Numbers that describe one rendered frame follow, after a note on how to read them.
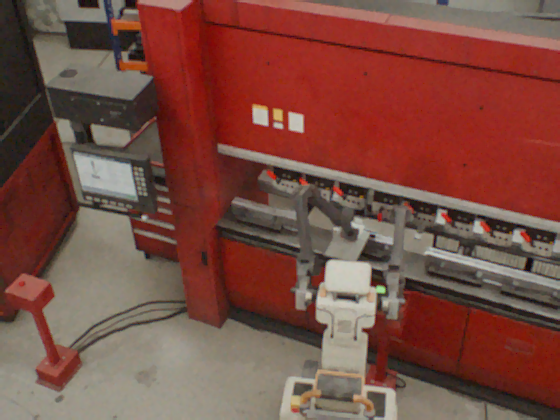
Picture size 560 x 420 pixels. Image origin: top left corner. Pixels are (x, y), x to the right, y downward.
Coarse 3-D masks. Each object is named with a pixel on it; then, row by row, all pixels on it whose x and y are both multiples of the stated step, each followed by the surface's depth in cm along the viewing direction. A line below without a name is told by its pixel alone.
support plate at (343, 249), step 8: (336, 240) 394; (344, 240) 394; (352, 240) 394; (360, 240) 394; (328, 248) 389; (336, 248) 389; (344, 248) 389; (352, 248) 389; (360, 248) 388; (328, 256) 385; (336, 256) 384; (344, 256) 384; (352, 256) 384
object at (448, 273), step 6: (432, 270) 387; (438, 270) 387; (444, 270) 387; (450, 270) 387; (438, 276) 387; (444, 276) 385; (450, 276) 383; (456, 276) 383; (462, 276) 383; (468, 276) 383; (468, 282) 381; (474, 282) 379; (480, 282) 379
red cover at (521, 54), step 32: (224, 0) 340; (256, 0) 336; (288, 0) 335; (288, 32) 336; (320, 32) 329; (352, 32) 322; (384, 32) 315; (416, 32) 309; (448, 32) 304; (480, 32) 303; (480, 64) 306; (512, 64) 300; (544, 64) 294
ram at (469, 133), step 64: (256, 64) 357; (320, 64) 341; (384, 64) 327; (448, 64) 314; (256, 128) 383; (320, 128) 365; (384, 128) 349; (448, 128) 334; (512, 128) 320; (448, 192) 356; (512, 192) 340
